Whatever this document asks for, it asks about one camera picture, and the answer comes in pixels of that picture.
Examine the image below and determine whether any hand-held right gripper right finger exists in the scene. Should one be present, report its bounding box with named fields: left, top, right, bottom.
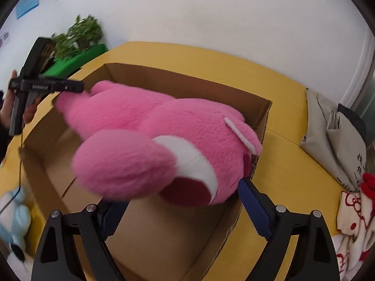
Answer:
left=237, top=178, right=341, bottom=281

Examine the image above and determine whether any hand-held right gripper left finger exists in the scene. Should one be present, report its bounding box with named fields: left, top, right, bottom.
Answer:
left=31, top=201, right=129, bottom=281

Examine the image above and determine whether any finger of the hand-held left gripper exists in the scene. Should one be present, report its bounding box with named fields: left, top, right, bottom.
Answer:
left=61, top=80, right=85, bottom=93

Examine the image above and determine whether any cardboard box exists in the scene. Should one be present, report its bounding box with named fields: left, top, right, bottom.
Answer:
left=19, top=62, right=273, bottom=281

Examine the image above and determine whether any light blue plush toy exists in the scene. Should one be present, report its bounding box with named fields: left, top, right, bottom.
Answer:
left=0, top=189, right=32, bottom=249

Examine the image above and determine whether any pink plush toy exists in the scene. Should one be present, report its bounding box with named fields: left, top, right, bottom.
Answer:
left=55, top=80, right=263, bottom=208

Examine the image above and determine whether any person's left forearm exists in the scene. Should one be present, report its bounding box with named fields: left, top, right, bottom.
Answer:
left=0, top=122, right=15, bottom=164

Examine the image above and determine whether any person's left hand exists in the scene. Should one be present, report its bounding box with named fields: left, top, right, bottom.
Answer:
left=0, top=70, right=43, bottom=129

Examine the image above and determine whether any small potted green plant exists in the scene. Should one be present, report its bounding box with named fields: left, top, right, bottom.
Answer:
left=52, top=32, right=74, bottom=60

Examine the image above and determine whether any large potted green plant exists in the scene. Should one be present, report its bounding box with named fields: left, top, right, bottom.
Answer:
left=67, top=15, right=104, bottom=54

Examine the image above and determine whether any white red printed cloth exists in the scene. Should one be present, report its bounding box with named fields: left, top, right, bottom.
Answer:
left=335, top=190, right=375, bottom=276

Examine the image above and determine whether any beige tote bag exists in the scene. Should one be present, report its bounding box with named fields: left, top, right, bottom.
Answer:
left=300, top=88, right=367, bottom=192

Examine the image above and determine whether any red plush item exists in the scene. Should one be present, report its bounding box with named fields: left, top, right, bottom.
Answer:
left=359, top=173, right=375, bottom=200

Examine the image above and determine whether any blue wall poster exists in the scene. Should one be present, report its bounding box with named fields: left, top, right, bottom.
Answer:
left=16, top=0, right=40, bottom=19

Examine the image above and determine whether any black cable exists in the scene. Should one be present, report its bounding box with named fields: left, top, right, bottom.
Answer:
left=0, top=133, right=25, bottom=214

